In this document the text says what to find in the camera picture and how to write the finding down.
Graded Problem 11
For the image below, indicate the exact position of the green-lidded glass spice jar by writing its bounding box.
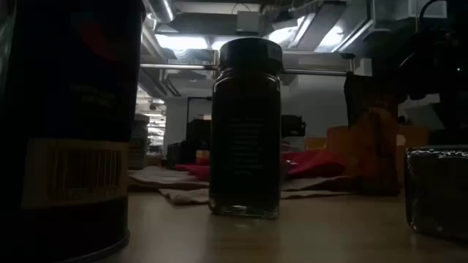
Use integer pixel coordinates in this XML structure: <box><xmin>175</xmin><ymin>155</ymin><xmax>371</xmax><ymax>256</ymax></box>
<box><xmin>208</xmin><ymin>37</ymin><xmax>284</xmax><ymax>220</ymax></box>

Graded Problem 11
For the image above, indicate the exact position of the brown pouch with orange picture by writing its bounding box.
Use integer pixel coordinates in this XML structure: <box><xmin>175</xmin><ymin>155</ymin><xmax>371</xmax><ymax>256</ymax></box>
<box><xmin>343</xmin><ymin>72</ymin><xmax>401</xmax><ymax>197</ymax></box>

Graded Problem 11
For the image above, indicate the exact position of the green-labelled black-lidded spice jar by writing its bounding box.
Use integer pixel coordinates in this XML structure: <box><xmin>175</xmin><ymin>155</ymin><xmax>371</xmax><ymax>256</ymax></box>
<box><xmin>404</xmin><ymin>145</ymin><xmax>468</xmax><ymax>242</ymax></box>

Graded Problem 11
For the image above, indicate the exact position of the small clear plastic bin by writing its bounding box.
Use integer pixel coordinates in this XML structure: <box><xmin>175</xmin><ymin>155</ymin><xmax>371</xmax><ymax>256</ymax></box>
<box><xmin>281</xmin><ymin>137</ymin><xmax>306</xmax><ymax>151</ymax></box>

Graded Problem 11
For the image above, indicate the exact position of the black background monitor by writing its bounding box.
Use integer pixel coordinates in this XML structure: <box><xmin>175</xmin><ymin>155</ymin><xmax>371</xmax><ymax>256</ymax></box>
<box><xmin>281</xmin><ymin>115</ymin><xmax>307</xmax><ymax>139</ymax></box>

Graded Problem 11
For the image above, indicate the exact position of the red cloth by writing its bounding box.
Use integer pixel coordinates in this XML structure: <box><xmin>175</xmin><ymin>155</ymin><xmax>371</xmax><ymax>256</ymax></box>
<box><xmin>174</xmin><ymin>148</ymin><xmax>347</xmax><ymax>183</ymax></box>

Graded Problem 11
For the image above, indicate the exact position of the horizontal metal ceiling conduit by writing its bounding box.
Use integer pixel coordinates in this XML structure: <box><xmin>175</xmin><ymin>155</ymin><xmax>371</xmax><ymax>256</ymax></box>
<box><xmin>140</xmin><ymin>62</ymin><xmax>354</xmax><ymax>77</ymax></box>

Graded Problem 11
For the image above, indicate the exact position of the ceiling light panel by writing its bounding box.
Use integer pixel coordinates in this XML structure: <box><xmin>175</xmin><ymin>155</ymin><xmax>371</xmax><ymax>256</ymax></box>
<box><xmin>155</xmin><ymin>34</ymin><xmax>209</xmax><ymax>51</ymax></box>

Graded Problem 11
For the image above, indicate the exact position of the yellow plastic bin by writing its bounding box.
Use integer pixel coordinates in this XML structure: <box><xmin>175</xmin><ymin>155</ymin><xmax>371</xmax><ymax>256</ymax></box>
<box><xmin>326</xmin><ymin>125</ymin><xmax>431</xmax><ymax>187</ymax></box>

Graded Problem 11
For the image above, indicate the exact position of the grey ceiling box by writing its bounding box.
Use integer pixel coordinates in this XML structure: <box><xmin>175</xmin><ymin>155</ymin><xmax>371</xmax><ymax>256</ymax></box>
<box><xmin>235</xmin><ymin>10</ymin><xmax>261</xmax><ymax>34</ymax></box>

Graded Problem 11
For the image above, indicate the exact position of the black background frame stand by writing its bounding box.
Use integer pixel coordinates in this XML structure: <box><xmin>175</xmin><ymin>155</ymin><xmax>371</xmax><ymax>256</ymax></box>
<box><xmin>186</xmin><ymin>96</ymin><xmax>213</xmax><ymax>165</ymax></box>

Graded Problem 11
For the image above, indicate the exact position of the round silver air duct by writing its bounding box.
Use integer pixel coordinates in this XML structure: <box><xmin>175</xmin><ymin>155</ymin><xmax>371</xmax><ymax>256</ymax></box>
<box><xmin>146</xmin><ymin>0</ymin><xmax>176</xmax><ymax>23</ymax></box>

